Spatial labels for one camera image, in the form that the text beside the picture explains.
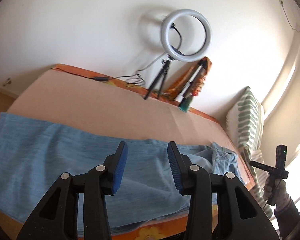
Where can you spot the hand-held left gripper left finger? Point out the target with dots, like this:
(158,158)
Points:
(121,166)

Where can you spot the green leaf patterned pillow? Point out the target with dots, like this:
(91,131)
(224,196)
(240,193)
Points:
(245,115)

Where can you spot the person's right hand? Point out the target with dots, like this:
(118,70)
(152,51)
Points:
(283,195)

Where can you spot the light blue denim pants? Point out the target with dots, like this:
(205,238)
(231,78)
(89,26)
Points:
(52,160)

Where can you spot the orange patterned cloth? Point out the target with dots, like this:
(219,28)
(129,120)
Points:
(207,66)

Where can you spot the orange floral bed sheet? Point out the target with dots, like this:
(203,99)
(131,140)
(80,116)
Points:
(150,233)

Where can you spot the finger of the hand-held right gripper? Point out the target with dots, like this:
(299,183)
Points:
(262,166)

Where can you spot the person's right forearm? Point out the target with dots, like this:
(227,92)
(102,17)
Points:
(287,220)

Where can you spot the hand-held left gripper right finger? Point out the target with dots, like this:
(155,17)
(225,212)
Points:
(173,167)

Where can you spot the small teal object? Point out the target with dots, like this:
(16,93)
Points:
(185,106)

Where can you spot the black tripod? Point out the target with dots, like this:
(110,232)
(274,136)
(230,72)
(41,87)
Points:
(162,80)

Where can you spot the folded silver tripod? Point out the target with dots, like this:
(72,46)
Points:
(192,80)

